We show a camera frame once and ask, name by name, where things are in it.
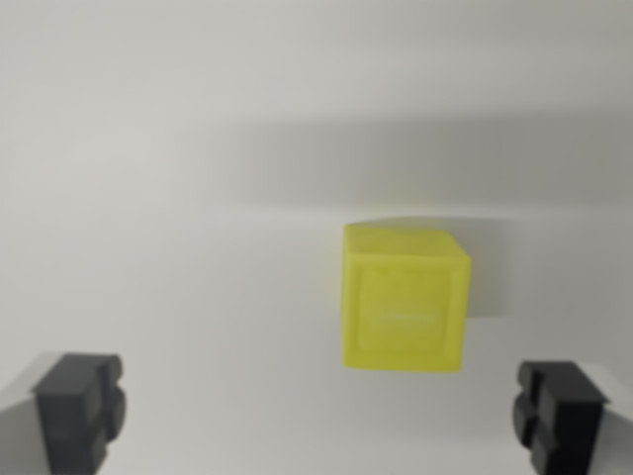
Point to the yellow cube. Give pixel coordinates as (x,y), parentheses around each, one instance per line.
(405,307)

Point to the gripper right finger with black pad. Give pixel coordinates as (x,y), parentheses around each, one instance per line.
(569,420)

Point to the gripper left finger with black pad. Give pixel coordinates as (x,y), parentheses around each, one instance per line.
(69,415)

